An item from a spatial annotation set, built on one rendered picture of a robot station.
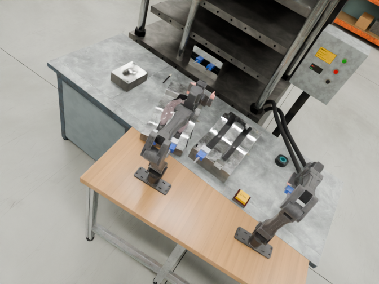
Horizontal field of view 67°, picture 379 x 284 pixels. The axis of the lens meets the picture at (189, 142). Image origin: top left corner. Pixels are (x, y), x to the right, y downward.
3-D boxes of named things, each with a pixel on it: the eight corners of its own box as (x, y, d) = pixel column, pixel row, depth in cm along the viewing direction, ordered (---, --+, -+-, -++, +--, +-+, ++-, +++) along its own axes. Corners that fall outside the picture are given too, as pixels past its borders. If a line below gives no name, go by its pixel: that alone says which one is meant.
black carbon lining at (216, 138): (224, 164, 162) (230, 154, 155) (202, 147, 165) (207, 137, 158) (249, 133, 185) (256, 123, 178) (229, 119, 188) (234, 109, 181)
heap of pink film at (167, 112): (183, 134, 169) (187, 125, 163) (156, 123, 169) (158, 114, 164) (195, 109, 187) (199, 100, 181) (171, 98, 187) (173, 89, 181)
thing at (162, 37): (256, 124, 215) (259, 119, 211) (128, 38, 242) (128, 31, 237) (291, 82, 270) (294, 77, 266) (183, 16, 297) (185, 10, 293)
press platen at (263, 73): (266, 85, 205) (269, 80, 201) (149, 11, 227) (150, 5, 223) (297, 53, 253) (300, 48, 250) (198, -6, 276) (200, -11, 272)
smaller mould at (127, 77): (127, 92, 188) (128, 84, 183) (110, 80, 191) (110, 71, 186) (146, 80, 201) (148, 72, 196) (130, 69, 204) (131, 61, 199)
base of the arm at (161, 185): (142, 158, 148) (135, 167, 143) (175, 178, 146) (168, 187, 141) (140, 167, 154) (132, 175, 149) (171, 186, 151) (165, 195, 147)
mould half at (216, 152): (224, 183, 162) (233, 170, 152) (188, 156, 167) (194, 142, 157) (258, 138, 195) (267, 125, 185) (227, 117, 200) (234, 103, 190)
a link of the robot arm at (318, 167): (308, 161, 145) (317, 153, 134) (322, 172, 143) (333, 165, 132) (295, 177, 142) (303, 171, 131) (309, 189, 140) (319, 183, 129)
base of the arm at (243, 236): (244, 220, 141) (239, 231, 136) (280, 242, 139) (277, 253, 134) (237, 226, 147) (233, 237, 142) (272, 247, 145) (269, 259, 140)
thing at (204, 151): (195, 168, 155) (198, 163, 151) (188, 163, 156) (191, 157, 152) (207, 155, 164) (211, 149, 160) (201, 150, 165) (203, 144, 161)
